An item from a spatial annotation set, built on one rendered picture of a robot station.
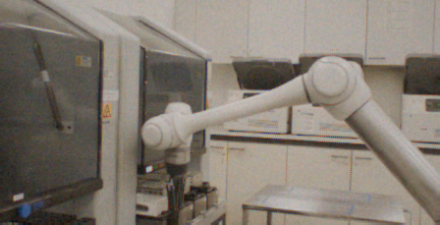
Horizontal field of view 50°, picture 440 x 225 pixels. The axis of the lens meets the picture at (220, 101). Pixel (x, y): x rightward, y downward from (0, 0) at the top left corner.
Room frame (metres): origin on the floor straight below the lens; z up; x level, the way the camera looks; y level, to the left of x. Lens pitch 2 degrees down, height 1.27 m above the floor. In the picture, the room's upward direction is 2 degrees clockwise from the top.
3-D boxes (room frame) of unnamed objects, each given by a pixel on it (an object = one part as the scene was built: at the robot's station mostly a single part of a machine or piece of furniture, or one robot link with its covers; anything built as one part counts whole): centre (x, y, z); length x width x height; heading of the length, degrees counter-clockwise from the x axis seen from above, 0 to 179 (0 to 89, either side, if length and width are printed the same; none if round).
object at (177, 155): (1.67, 0.15, 1.03); 0.09 x 0.09 x 0.06
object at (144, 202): (1.73, 0.34, 0.83); 0.30 x 0.10 x 0.06; 71
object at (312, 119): (4.04, -0.94, 1.24); 0.62 x 0.56 x 0.69; 161
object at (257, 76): (4.23, -0.39, 1.22); 0.62 x 0.56 x 0.64; 159
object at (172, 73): (1.99, 0.40, 1.28); 0.61 x 0.51 x 0.63; 161
